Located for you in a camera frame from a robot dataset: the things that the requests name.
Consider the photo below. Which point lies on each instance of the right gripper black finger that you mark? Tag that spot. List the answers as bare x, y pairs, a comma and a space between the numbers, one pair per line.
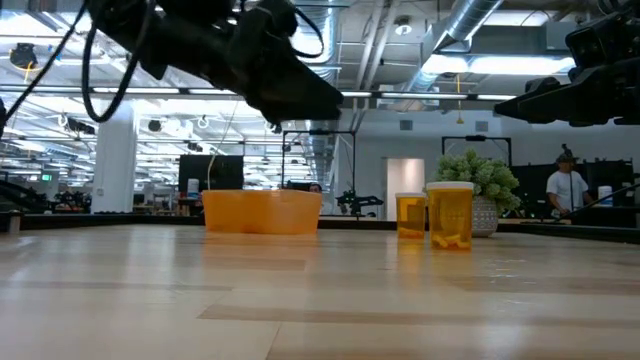
560, 107
542, 83

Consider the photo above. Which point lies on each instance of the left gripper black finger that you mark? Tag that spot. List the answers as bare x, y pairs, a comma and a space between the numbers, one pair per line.
300, 97

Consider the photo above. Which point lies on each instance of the amber pill bottle white cap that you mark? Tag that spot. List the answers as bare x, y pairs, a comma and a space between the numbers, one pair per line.
410, 220
450, 220

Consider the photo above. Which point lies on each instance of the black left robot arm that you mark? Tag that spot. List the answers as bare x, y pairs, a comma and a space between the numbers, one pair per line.
125, 25

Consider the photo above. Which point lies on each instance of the black background robot arm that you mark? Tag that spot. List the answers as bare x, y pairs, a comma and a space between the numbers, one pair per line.
357, 201

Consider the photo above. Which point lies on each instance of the orange translucent plastic basket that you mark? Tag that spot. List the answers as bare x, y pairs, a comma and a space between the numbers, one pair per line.
262, 212

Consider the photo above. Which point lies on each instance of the bright ceiling light panel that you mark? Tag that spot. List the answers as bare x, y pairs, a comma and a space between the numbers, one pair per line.
500, 65

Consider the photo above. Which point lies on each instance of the black partition panel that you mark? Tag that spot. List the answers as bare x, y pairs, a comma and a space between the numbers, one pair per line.
530, 185

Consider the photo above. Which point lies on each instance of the white canister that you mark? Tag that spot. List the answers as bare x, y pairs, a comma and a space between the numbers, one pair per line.
193, 189
605, 195

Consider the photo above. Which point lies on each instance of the green leafy plant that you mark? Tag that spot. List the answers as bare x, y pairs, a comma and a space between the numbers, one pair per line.
487, 175

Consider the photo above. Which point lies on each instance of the black monitor screen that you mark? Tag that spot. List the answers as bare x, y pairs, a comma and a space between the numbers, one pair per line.
220, 172

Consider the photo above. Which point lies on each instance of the black equipment box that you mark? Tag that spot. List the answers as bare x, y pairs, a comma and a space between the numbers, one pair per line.
600, 217

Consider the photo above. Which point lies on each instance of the overhead bar with light strips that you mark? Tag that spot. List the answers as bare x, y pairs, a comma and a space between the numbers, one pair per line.
425, 95

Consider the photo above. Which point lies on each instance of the round ceiling detector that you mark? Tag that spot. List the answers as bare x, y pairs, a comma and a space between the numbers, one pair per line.
402, 27

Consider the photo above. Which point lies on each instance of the patterned grey plant pot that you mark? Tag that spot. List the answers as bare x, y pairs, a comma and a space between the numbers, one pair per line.
485, 217

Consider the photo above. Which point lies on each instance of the white door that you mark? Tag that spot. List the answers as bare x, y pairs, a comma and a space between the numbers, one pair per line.
405, 180

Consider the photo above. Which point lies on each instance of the white building column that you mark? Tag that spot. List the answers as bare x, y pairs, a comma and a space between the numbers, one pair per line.
114, 160

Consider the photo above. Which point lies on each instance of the green exit sign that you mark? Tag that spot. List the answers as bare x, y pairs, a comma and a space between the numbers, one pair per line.
46, 177

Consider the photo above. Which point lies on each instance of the black slanted structure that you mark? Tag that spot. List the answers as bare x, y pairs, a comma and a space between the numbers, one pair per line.
25, 200

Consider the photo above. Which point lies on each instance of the black rig frame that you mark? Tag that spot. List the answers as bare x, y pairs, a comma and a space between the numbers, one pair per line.
475, 137
320, 132

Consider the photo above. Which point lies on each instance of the silver ribbed air duct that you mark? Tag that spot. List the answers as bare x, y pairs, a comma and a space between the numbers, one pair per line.
332, 45

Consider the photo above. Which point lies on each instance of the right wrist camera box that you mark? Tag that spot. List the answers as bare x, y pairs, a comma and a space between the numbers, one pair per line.
595, 42

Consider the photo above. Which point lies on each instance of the grey wall vent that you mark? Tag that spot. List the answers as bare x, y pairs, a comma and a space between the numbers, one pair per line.
481, 126
406, 125

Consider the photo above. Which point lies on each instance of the black table edge frame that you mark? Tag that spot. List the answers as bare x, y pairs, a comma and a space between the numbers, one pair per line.
100, 220

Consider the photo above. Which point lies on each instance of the short grey post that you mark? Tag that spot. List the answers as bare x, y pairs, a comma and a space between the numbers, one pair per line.
14, 222

